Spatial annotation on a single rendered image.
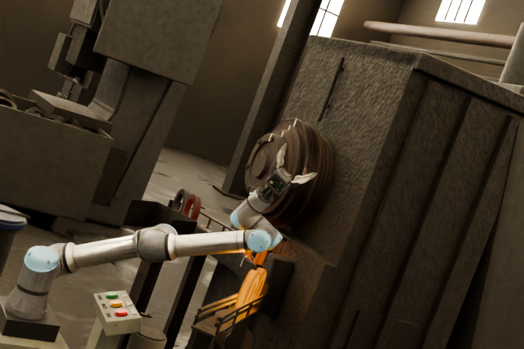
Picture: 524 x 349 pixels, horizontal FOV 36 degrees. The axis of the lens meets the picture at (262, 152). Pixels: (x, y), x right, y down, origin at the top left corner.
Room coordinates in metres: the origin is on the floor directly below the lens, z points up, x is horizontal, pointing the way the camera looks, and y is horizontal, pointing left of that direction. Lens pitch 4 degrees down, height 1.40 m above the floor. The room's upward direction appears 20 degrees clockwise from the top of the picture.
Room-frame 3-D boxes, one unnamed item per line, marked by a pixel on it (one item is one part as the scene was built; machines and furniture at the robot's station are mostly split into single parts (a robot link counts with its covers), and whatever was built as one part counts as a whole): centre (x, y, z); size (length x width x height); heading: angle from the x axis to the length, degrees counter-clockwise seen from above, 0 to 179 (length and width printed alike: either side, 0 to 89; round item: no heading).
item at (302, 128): (3.45, -0.12, 1.11); 0.47 x 0.06 x 0.47; 24
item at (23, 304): (2.83, 0.61, 0.42); 0.15 x 0.15 x 0.10
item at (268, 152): (3.41, -0.03, 1.11); 0.28 x 0.06 x 0.28; 24
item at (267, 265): (3.24, -0.23, 0.68); 0.11 x 0.08 x 0.24; 114
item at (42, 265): (2.83, 0.61, 0.53); 0.13 x 0.12 x 0.14; 173
